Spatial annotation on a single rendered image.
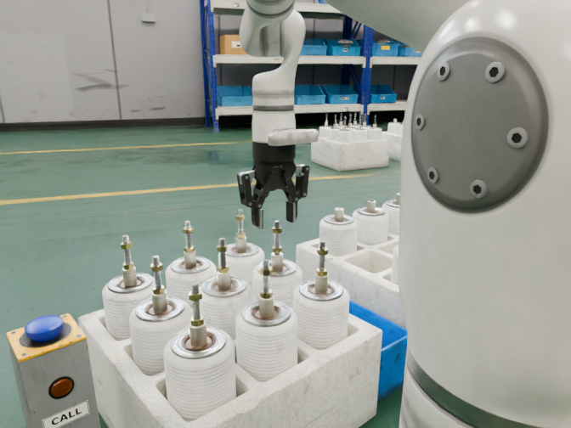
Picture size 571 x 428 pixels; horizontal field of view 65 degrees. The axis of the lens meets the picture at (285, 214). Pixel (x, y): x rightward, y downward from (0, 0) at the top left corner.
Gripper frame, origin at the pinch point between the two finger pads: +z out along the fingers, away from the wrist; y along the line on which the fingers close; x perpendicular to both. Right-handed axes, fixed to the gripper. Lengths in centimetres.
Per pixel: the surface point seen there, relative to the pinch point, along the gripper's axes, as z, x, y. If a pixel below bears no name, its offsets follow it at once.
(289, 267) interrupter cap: 9.9, 1.0, -2.4
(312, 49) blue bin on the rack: -53, -357, -273
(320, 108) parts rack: 11, -353, -283
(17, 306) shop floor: 35, -65, 42
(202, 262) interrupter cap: 9.8, -9.9, 10.5
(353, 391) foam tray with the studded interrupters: 26.3, 19.0, -3.4
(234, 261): 10.5, -8.7, 4.3
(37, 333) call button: 2.5, 14.2, 39.9
